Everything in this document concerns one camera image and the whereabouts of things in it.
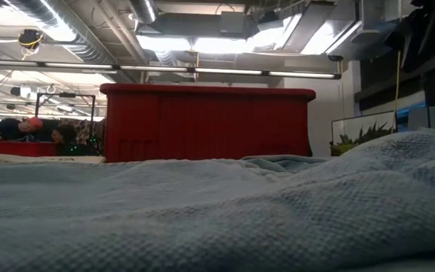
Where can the long LED light bar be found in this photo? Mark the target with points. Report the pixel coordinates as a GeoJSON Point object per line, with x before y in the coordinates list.
{"type": "Point", "coordinates": [225, 71]}

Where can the low red bin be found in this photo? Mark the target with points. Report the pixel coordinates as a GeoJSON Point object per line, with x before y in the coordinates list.
{"type": "Point", "coordinates": [21, 148]}

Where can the red plastic laundry bin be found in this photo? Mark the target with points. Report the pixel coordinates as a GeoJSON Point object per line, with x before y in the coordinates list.
{"type": "Point", "coordinates": [202, 124]}

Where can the black metal stand frame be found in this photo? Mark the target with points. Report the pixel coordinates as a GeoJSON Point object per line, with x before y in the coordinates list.
{"type": "Point", "coordinates": [66, 94]}

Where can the white canvas tote bag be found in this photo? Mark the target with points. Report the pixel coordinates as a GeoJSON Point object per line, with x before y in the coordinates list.
{"type": "Point", "coordinates": [32, 159]}

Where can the small artificial succulent plant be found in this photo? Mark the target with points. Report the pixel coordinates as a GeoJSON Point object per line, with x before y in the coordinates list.
{"type": "Point", "coordinates": [368, 134]}

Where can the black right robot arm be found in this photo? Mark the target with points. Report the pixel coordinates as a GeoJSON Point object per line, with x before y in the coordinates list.
{"type": "Point", "coordinates": [429, 26]}

